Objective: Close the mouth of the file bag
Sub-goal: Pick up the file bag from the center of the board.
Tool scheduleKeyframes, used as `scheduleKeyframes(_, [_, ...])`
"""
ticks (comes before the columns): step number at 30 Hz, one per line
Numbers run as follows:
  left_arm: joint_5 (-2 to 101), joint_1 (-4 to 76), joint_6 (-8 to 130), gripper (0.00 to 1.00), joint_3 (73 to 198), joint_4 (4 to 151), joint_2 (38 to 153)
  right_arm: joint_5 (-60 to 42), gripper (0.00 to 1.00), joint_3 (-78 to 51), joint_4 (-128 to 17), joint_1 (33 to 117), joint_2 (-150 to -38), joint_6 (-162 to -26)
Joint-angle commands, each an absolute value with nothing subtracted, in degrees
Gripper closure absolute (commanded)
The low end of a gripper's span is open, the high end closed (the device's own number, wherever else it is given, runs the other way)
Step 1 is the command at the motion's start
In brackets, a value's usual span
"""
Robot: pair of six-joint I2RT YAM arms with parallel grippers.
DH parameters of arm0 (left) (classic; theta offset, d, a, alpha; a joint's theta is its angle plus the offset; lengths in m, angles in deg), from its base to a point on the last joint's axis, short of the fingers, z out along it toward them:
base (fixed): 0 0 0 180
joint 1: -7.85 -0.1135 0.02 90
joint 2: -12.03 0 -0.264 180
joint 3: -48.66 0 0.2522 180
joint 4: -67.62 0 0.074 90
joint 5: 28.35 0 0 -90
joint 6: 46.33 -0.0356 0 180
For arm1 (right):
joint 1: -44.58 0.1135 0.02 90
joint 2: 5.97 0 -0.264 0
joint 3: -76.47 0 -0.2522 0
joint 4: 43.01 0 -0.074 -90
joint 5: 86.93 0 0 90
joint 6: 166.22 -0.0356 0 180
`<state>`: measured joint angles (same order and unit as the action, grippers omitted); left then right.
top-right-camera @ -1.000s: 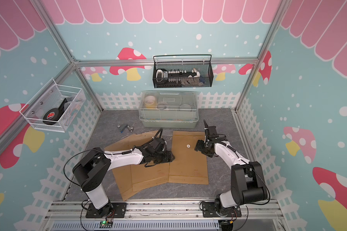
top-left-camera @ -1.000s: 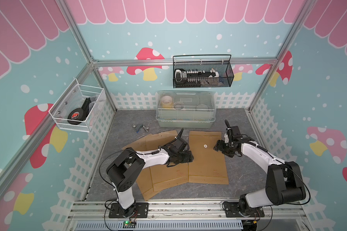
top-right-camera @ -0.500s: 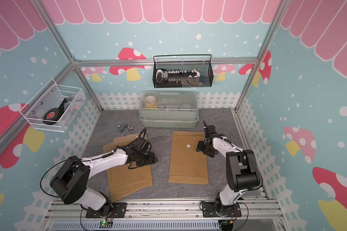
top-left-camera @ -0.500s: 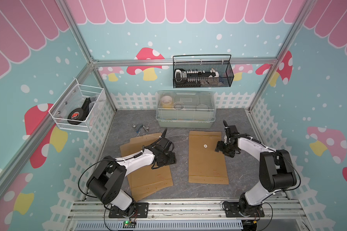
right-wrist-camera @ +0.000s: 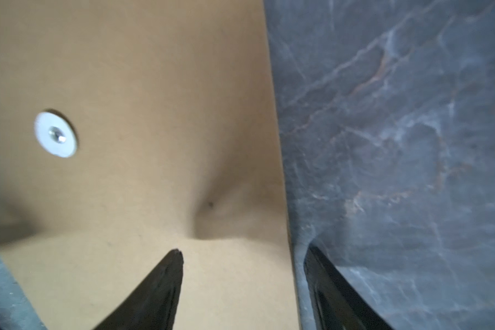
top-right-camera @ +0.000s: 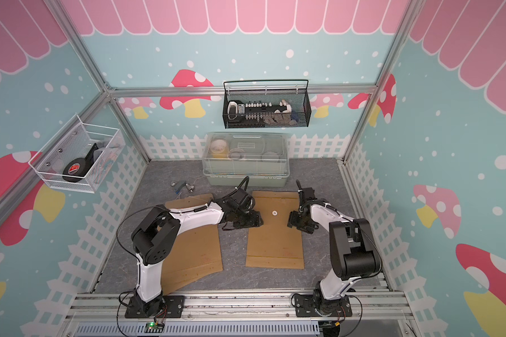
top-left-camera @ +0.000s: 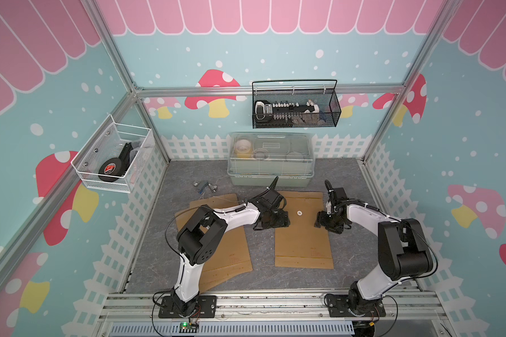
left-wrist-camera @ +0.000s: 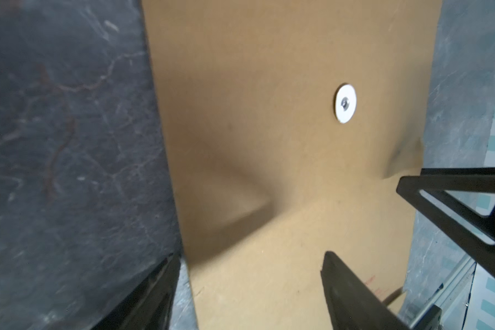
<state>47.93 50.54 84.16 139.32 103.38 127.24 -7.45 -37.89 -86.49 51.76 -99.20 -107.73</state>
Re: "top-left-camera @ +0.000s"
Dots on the small metal parts cluster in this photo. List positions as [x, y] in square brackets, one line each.
[202, 186]

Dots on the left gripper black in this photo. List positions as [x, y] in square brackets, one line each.
[282, 221]

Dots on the yellow tape roll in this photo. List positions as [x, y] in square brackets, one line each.
[243, 149]

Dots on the clear plastic storage box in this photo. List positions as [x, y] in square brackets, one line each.
[287, 157]

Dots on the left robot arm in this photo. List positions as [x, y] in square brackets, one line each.
[202, 234]

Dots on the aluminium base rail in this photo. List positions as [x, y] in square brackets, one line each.
[405, 311]

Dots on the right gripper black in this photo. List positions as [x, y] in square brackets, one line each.
[320, 220]

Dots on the white wire mesh basket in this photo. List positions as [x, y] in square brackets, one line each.
[108, 143]

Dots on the black power strip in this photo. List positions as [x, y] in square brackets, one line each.
[284, 115]

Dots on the black wire mesh basket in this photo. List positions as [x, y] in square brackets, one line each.
[319, 92]

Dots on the brown file bag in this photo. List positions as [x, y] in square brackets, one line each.
[216, 202]
[231, 258]
[302, 244]

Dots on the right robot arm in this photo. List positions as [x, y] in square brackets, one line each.
[403, 253]

